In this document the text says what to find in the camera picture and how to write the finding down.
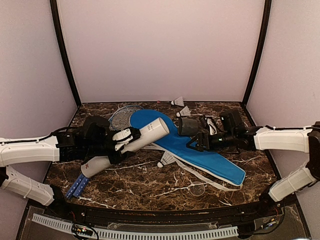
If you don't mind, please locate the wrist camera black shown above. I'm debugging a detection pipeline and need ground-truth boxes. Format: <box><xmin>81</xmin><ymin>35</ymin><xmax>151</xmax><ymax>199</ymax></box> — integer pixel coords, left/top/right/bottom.
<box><xmin>82</xmin><ymin>115</ymin><xmax>110</xmax><ymax>143</ymax></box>
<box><xmin>219</xmin><ymin>109</ymin><xmax>245</xmax><ymax>134</ymax></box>

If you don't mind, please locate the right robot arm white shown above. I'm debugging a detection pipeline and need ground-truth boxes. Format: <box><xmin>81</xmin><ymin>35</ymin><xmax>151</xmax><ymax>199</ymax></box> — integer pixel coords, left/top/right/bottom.
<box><xmin>186</xmin><ymin>115</ymin><xmax>320</xmax><ymax>217</ymax></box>

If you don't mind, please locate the white shuttlecock back wall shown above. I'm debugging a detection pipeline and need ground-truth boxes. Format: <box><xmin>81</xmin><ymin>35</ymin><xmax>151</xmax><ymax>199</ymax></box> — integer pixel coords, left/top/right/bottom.
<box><xmin>170</xmin><ymin>96</ymin><xmax>185</xmax><ymax>107</ymax></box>

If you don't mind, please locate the white shuttlecock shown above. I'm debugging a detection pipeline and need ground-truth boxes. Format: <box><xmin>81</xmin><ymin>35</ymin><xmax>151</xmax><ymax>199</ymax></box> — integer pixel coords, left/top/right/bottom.
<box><xmin>157</xmin><ymin>151</ymin><xmax>176</xmax><ymax>168</ymax></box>
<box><xmin>176</xmin><ymin>106</ymin><xmax>191</xmax><ymax>117</ymax></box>

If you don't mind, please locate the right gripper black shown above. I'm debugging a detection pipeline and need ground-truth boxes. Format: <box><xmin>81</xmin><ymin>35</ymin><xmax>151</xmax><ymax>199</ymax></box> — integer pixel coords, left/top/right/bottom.
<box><xmin>186</xmin><ymin>130</ymin><xmax>236</xmax><ymax>152</ymax></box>

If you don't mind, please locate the white slotted cable duct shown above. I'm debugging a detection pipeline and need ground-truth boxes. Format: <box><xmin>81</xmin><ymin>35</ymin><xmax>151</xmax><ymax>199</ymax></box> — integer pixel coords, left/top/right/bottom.
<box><xmin>31</xmin><ymin>213</ymin><xmax>239</xmax><ymax>240</ymax></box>

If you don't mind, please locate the clear plastic disc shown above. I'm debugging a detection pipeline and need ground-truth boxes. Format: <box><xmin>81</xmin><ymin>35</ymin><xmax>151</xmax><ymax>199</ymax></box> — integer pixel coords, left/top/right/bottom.
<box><xmin>189</xmin><ymin>183</ymin><xmax>206</xmax><ymax>197</ymax></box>

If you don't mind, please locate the grey tube cap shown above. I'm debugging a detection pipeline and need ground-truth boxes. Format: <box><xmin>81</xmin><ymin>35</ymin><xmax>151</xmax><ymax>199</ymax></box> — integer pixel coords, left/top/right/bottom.
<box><xmin>177</xmin><ymin>117</ymin><xmax>199</xmax><ymax>137</ymax></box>

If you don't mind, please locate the blue racket cover bag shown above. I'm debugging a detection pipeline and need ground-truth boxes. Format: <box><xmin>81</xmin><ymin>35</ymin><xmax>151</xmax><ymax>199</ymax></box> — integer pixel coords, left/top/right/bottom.
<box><xmin>129</xmin><ymin>109</ymin><xmax>246</xmax><ymax>187</ymax></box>

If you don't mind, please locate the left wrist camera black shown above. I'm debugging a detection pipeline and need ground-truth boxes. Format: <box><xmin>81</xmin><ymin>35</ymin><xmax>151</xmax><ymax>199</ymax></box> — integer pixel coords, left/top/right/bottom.
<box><xmin>82</xmin><ymin>115</ymin><xmax>110</xmax><ymax>143</ymax></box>

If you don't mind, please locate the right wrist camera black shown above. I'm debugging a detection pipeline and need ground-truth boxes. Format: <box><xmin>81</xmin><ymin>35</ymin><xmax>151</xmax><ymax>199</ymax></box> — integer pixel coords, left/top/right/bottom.
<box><xmin>219</xmin><ymin>109</ymin><xmax>245</xmax><ymax>134</ymax></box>

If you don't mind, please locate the white shuttlecock tube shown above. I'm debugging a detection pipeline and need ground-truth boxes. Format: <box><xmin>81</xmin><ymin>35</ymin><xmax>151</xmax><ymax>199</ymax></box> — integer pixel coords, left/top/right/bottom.
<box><xmin>81</xmin><ymin>117</ymin><xmax>170</xmax><ymax>178</ymax></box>

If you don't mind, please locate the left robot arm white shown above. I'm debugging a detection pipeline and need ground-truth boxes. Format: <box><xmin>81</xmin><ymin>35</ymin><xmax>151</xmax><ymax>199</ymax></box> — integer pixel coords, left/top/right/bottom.
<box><xmin>0</xmin><ymin>124</ymin><xmax>147</xmax><ymax>218</ymax></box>

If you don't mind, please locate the blue badminton racket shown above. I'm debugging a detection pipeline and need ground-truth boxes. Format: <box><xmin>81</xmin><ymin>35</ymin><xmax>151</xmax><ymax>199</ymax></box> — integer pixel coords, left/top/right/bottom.
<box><xmin>72</xmin><ymin>176</ymin><xmax>90</xmax><ymax>198</ymax></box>
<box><xmin>64</xmin><ymin>104</ymin><xmax>146</xmax><ymax>200</ymax></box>

